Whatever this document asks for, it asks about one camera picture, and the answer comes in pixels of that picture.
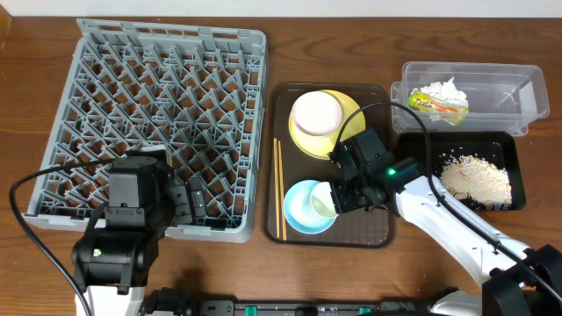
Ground white cup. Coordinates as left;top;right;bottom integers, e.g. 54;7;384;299
310;182;338;219

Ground pink bowl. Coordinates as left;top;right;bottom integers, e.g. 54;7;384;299
291;91;343;136

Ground light blue bowl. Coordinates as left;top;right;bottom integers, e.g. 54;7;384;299
285;180;338;234

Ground wooden chopstick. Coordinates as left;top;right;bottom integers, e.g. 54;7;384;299
273;138;280;239
277;140;287;241

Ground green snack wrapper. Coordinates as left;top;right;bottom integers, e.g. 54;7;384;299
407;90;468;126

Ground rice food scraps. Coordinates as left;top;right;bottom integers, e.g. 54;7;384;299
439;155;512;210

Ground white tissue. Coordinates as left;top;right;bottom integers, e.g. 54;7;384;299
420;77;469;108

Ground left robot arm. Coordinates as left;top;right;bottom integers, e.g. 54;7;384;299
72;145;204;315

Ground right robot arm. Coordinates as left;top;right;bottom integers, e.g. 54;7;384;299
329;129;561;315

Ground grey dishwasher rack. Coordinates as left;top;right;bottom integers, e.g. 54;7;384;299
25;18;269;243

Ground yellow plate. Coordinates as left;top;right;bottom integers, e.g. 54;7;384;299
288;89;366;161

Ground brown serving tray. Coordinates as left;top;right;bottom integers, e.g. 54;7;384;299
263;83;395;248

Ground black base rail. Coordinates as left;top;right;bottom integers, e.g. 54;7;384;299
140;300;480;316

